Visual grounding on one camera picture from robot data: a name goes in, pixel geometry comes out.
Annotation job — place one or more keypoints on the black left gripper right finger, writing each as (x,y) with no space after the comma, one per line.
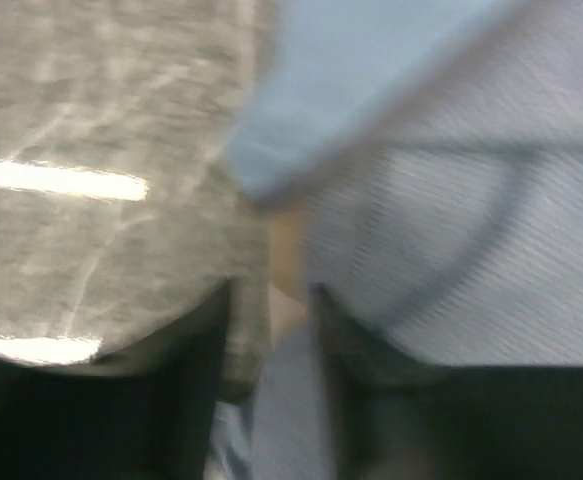
(390,416)

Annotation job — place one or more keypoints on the blue beige striped pillowcase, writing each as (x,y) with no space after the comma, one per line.
(423,162)

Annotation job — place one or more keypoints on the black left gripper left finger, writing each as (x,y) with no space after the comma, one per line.
(144,411)

